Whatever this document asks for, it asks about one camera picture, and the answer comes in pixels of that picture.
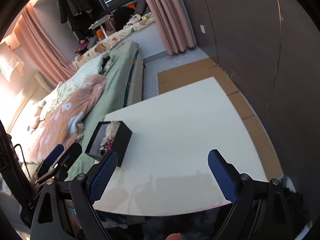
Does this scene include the black jewelry box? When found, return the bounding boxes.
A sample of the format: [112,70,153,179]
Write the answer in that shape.
[85,121,132,167]

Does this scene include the operator hand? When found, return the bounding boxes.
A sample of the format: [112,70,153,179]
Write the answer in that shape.
[165,233,181,240]

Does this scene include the pink duck blanket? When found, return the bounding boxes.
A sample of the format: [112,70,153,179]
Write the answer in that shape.
[25,74,106,163]

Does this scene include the white flower hair clip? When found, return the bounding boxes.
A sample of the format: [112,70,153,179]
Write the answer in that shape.
[102,121,120,144]

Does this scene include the green bed sheet mattress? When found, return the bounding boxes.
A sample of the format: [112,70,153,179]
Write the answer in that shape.
[67,41,139,180]

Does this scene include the light green floral quilt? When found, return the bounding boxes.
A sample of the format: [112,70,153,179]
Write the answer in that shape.
[37,51,110,120]

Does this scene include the pink curtain left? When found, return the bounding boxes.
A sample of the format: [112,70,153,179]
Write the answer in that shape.
[14,3,76,85]

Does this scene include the pink curtain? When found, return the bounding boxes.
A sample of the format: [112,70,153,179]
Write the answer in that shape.
[14,3,76,85]
[146,0,196,55]

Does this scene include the flattened cardboard sheet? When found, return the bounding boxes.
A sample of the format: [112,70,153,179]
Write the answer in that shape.
[157,58,283,180]

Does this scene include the hanging dark clothes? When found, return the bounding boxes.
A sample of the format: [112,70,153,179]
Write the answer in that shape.
[58,0,107,40]

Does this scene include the dark grey pillow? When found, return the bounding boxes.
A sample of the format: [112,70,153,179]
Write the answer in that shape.
[133,0,150,16]

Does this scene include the pink curtain right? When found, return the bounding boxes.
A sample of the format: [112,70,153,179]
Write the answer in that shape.
[146,0,196,55]

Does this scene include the black cable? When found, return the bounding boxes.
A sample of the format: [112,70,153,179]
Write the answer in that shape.
[13,143,32,181]

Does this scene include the white wall switch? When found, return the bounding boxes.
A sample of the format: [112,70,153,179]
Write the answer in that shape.
[200,25,206,34]

